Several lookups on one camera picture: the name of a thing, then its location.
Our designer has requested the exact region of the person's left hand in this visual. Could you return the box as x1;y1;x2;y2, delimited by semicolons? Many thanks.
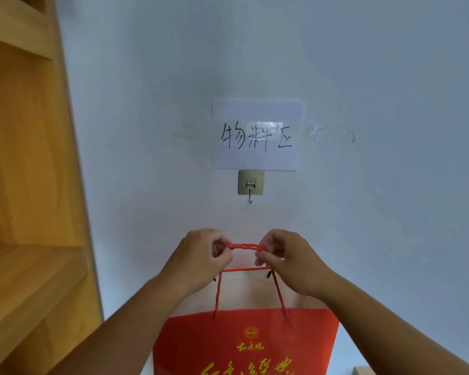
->
157;228;234;296

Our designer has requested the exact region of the person's right hand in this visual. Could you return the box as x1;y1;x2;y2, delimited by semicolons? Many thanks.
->
255;229;338;300

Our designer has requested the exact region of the red and white gift bag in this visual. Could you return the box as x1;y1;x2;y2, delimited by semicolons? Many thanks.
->
153;243;340;375

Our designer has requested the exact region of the person's right forearm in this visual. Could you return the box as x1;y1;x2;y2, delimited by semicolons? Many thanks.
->
313;272;469;375

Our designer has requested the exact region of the person's left forearm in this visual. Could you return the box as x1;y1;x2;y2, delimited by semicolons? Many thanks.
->
46;273;201;375

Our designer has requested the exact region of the white paper sign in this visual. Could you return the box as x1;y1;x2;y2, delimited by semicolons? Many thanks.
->
211;99;305;172

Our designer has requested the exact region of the clear tape strip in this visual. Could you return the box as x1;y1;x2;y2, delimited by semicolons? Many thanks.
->
304;122;356;143

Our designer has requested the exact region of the wooden shelf unit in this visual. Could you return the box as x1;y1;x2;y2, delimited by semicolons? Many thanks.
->
0;0;104;375

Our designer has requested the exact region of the adhesive metal wall hook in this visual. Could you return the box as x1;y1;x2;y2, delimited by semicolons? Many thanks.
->
238;170;265;205

